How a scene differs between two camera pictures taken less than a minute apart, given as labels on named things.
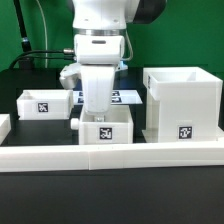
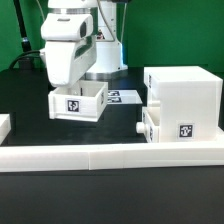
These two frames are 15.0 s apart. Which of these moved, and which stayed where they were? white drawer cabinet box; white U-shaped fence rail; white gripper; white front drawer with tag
Moved: white gripper; white front drawer with tag
Stayed: white drawer cabinet box; white U-shaped fence rail
